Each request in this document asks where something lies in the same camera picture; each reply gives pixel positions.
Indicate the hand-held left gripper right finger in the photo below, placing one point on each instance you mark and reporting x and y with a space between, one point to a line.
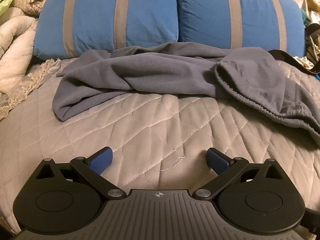
218 161

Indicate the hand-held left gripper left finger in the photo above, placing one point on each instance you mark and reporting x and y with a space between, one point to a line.
100 161

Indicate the grey fleece pants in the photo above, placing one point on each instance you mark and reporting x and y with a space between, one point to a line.
162 72

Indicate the quilted grey bedspread with lace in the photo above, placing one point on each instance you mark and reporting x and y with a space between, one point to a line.
150 130

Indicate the white patterned cloth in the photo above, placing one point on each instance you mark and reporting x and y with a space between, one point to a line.
303 62

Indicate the blue pillow with grey stripes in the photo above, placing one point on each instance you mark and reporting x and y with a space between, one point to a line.
100 17
225 15

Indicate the cream comforter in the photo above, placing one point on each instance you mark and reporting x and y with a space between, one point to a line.
15 45

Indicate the dark striped cloth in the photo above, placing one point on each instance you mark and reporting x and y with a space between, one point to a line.
313 45

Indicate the teal cloth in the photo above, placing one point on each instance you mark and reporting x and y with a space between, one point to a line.
305 17

